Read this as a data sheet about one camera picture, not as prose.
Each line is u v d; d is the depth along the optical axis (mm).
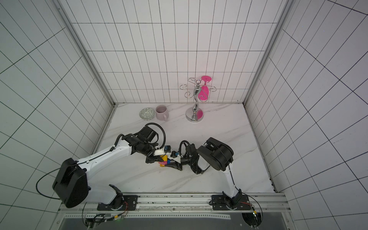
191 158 743
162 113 1033
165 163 810
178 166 794
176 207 727
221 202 725
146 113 1102
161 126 683
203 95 999
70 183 411
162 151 700
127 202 722
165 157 790
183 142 725
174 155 744
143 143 612
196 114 1106
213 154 539
